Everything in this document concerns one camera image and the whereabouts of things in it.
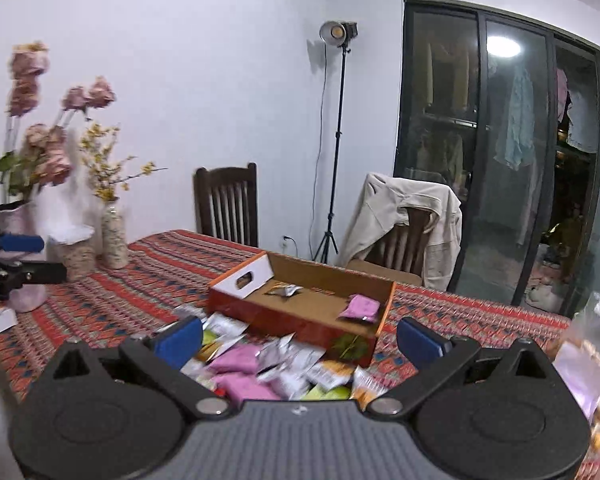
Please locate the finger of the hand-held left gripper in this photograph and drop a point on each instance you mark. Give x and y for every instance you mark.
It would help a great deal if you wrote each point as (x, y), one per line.
(22, 243)
(45, 272)

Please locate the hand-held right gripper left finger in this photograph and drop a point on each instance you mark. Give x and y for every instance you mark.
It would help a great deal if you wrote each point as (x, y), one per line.
(180, 342)

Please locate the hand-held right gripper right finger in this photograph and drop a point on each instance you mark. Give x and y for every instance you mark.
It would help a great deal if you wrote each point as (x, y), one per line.
(417, 342)

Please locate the pile of mixed snack packets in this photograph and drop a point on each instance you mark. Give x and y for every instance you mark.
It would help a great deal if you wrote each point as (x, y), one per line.
(240, 361)

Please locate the pink snack packet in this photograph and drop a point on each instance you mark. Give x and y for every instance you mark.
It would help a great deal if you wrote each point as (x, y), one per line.
(360, 308)

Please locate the silver orange snack packet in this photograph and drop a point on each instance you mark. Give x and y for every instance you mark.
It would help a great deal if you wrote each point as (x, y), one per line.
(283, 290)

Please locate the orange cardboard box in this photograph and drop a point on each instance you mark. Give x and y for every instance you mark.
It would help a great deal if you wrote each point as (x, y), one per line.
(300, 306)

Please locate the red patterned tablecloth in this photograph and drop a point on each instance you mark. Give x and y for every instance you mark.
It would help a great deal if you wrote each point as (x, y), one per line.
(130, 290)

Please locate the tall speckled vase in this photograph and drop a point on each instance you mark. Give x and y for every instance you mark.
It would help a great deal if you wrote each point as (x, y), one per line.
(114, 237)

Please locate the wooden chair with tan seat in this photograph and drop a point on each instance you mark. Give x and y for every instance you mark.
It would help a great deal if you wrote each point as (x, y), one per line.
(405, 245)

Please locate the pink flowers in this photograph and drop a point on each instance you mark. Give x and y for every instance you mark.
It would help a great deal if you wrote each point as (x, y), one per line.
(40, 145)

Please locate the yellow flower branches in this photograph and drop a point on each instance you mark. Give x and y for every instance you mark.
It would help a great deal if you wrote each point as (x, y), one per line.
(107, 160)

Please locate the white slippers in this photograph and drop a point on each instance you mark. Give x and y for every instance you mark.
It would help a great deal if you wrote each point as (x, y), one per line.
(545, 294)

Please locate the chair with beige jacket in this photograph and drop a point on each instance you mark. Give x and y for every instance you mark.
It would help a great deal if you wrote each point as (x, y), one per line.
(380, 210)

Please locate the dark wooden chair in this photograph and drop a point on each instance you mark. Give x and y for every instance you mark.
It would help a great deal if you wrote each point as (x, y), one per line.
(227, 205)

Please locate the clear plastic bag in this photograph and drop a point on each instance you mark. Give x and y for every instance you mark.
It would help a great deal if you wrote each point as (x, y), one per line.
(587, 360)

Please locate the black light stand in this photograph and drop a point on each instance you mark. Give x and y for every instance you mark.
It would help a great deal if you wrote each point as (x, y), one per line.
(341, 125)

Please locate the black framed glass sliding door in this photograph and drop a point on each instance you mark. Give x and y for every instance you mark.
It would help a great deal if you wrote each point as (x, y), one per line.
(445, 110)

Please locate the hanging light blue garment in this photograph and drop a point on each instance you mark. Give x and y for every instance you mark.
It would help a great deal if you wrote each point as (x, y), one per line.
(517, 115)

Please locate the studio light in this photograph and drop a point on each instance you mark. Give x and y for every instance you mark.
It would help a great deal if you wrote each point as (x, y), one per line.
(337, 31)

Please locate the wall outlet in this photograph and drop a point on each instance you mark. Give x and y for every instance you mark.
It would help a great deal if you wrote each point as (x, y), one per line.
(287, 243)

